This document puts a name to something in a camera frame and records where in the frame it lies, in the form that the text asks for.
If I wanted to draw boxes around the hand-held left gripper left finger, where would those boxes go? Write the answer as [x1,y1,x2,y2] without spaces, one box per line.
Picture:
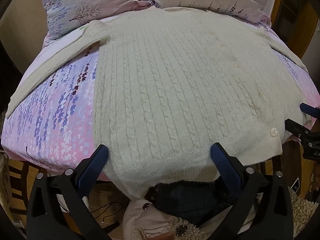
[26,144,110,240]

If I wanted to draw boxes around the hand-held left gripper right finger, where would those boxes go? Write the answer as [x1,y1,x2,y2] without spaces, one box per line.
[211,142,295,240]

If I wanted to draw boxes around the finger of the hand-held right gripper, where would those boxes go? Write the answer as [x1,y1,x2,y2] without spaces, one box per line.
[284,118,312,140]
[299,102,320,119]

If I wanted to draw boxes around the cream cable-knit sweater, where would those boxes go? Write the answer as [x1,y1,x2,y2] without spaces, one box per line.
[5,7,309,198]

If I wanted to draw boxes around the floral purple pink bed sheet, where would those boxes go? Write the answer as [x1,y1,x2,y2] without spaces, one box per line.
[1,17,320,182]

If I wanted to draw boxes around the beige shaggy rug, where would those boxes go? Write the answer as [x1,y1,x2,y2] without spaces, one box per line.
[287,185,320,240]

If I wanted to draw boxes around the dark wooden chair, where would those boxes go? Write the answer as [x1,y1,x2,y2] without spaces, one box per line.
[7,159,49,217]

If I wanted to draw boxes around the wooden bed headboard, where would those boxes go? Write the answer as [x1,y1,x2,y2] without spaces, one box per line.
[271,0,319,58]

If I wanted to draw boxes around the black cable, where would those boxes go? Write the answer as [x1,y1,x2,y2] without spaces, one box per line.
[89,196,129,224]

